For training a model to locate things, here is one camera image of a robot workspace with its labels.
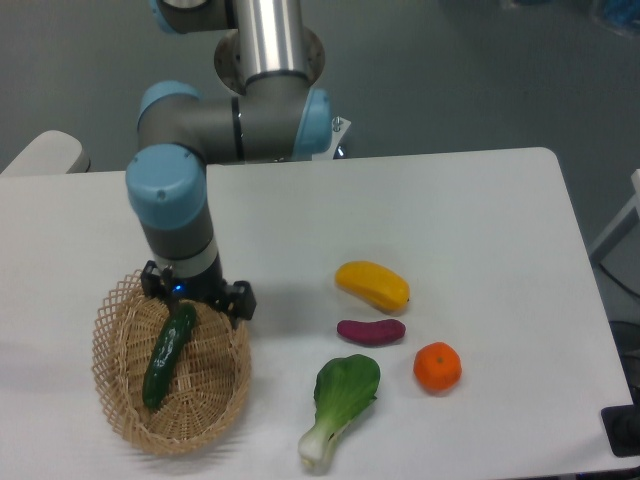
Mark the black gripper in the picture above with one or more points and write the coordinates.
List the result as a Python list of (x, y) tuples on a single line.
[(237, 301)]

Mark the green cucumber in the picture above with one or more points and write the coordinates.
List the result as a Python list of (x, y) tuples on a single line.
[(174, 335)]

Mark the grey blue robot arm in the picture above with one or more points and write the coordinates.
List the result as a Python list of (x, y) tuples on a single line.
[(276, 114)]

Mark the woven wicker basket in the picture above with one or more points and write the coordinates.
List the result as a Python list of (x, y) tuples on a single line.
[(198, 396)]

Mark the green bok choy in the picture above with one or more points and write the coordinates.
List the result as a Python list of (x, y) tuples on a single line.
[(345, 387)]

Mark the yellow mango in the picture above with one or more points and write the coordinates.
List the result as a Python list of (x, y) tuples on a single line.
[(375, 284)]

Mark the purple sweet potato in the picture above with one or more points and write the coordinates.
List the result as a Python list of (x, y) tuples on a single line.
[(373, 334)]

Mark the white chair armrest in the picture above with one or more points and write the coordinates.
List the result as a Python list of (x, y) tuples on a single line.
[(53, 152)]

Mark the orange tangerine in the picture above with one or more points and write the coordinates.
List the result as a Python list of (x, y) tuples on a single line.
[(437, 367)]

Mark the black device at table edge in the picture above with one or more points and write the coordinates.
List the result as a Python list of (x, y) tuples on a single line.
[(622, 429)]

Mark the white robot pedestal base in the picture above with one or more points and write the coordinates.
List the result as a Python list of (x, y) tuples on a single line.
[(228, 68)]

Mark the white frame at right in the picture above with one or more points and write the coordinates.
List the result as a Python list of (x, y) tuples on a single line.
[(615, 231)]

